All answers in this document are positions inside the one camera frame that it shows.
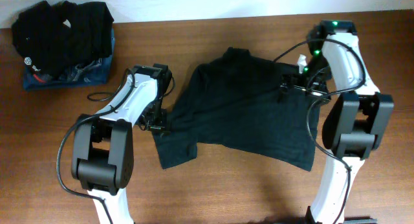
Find dark teal t-shirt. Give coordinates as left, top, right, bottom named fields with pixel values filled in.
left=153, top=47, right=320, bottom=171

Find black folded sweater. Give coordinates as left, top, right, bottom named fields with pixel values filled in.
left=12, top=1, right=114, bottom=78

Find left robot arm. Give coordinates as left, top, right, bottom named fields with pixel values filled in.
left=71, top=63, right=175, bottom=223

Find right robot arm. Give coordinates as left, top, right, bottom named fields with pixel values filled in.
left=281, top=20, right=394, bottom=223

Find folded blue jeans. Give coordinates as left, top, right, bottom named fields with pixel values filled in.
left=22, top=28, right=116, bottom=91

